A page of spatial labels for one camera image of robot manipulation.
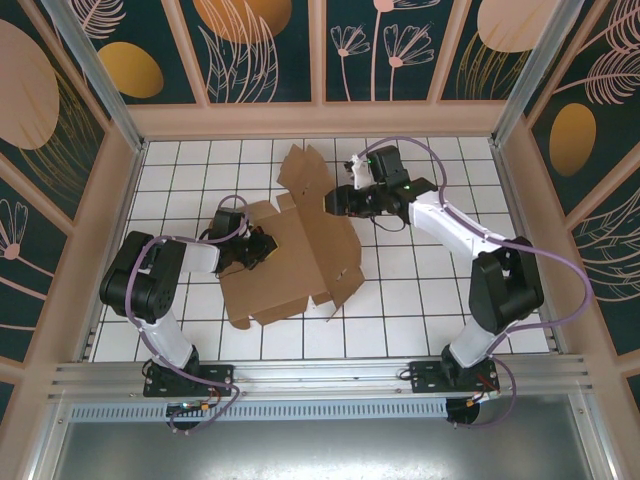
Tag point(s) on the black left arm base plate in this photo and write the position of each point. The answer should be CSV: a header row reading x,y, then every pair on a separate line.
x,y
215,377

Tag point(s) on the grey metal sheet panel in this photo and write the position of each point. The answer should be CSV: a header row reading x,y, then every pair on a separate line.
x,y
320,450

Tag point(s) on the brown cardboard paper box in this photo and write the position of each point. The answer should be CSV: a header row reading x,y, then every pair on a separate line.
x,y
310,240

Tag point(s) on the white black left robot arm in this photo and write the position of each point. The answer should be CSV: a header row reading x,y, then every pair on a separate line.
x,y
175,344

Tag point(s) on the yellow power connector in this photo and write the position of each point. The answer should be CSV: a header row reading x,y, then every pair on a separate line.
x,y
205,407
480,398

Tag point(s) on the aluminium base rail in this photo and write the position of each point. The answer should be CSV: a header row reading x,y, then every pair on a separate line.
x,y
320,372

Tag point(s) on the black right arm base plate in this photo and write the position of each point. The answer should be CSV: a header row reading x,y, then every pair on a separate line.
x,y
425,375

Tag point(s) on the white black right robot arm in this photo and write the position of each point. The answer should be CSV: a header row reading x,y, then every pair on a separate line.
x,y
450,227

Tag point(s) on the aluminium frame post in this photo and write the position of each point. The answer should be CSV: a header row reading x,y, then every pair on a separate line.
x,y
531,75
97,80

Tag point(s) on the aluminium table side rail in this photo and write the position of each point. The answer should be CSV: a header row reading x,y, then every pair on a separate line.
x,y
501,165
131,180

